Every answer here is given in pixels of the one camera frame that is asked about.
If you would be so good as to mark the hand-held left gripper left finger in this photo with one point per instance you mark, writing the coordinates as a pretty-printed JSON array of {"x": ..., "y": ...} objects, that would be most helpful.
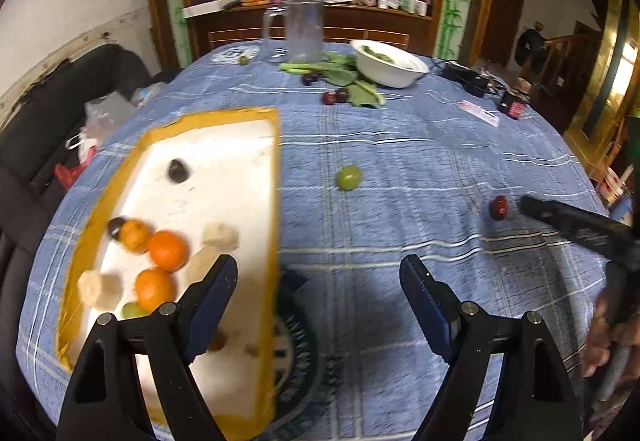
[{"x": 210, "y": 311}]

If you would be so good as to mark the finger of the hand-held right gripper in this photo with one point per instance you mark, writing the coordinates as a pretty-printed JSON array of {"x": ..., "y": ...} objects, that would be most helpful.
[{"x": 575, "y": 227}]

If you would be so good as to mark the pale banana piece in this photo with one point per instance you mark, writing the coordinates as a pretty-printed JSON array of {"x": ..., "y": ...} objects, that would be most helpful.
[{"x": 100, "y": 289}]

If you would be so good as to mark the small wooden cup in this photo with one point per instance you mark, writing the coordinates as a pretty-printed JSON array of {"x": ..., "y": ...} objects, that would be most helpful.
[{"x": 523, "y": 83}]

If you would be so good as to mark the golden frame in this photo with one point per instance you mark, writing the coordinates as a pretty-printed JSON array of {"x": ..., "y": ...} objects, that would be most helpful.
[{"x": 607, "y": 71}]

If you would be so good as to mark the green plum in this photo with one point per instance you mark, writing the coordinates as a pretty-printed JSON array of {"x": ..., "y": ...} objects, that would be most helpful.
[
  {"x": 349, "y": 177},
  {"x": 131, "y": 310}
]

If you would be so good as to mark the plastic bucket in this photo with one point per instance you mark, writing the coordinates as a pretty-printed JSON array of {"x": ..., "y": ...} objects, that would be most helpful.
[{"x": 614, "y": 183}]

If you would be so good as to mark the black chair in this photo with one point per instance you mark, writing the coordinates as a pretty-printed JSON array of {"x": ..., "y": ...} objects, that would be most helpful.
[{"x": 50, "y": 121}]

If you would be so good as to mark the white bowl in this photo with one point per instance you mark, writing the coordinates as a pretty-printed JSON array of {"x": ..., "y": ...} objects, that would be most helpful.
[{"x": 392, "y": 70}]

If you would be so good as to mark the red jujube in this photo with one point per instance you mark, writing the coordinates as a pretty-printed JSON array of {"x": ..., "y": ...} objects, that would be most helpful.
[{"x": 499, "y": 207}]

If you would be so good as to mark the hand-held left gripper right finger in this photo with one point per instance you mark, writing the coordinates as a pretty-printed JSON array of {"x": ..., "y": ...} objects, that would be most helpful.
[{"x": 427, "y": 311}]

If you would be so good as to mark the leafy green vegetable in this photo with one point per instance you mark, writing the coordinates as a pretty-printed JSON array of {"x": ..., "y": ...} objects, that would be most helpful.
[{"x": 345, "y": 76}]

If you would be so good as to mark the white paper card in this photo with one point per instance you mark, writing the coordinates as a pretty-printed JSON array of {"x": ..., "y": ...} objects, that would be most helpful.
[{"x": 480, "y": 111}]

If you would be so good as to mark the yellow-taped white foam box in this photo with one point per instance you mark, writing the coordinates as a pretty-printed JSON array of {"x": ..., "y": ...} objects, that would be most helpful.
[{"x": 215, "y": 156}]

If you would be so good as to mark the green vegetable in bowl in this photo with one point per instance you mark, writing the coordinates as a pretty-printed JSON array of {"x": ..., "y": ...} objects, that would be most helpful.
[{"x": 377, "y": 55}]

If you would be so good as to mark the clear plastic bag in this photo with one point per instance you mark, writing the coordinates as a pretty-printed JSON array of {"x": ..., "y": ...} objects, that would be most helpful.
[{"x": 107, "y": 113}]

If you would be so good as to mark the person's right hand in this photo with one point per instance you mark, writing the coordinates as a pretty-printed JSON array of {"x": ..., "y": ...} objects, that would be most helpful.
[{"x": 600, "y": 346}]

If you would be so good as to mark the red and white plastic bag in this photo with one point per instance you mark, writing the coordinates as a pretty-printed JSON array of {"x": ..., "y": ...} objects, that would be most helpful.
[{"x": 75, "y": 163}]

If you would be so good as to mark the clear glass pitcher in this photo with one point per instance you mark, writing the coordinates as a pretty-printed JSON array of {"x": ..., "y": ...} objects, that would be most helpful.
[{"x": 302, "y": 31}]

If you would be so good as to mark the black electronic device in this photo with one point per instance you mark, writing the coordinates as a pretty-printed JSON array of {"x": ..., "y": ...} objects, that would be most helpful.
[{"x": 467, "y": 76}]

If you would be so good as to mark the brown wooden door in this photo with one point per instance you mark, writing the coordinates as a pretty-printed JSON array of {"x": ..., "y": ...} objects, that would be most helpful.
[{"x": 502, "y": 16}]

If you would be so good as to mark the large orange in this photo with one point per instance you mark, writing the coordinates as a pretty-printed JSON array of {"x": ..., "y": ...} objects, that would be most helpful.
[{"x": 168, "y": 249}]

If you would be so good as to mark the small red plum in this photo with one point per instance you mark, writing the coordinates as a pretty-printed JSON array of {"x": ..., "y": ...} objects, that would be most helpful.
[{"x": 329, "y": 97}]

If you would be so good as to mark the small orange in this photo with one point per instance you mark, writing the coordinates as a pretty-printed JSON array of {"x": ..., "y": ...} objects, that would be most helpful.
[
  {"x": 155, "y": 289},
  {"x": 136, "y": 236}
]

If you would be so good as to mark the wooden counter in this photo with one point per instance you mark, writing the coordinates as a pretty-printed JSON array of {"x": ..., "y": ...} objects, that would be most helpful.
[{"x": 350, "y": 23}]

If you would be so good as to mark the white flat box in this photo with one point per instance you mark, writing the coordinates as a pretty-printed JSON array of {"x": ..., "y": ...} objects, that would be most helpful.
[{"x": 205, "y": 10}]

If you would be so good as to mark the red black blender base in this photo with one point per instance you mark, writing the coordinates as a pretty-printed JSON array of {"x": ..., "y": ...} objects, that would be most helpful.
[{"x": 515, "y": 104}]

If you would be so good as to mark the wooden stair railing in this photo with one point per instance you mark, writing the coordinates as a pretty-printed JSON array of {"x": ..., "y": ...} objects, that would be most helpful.
[{"x": 565, "y": 43}]

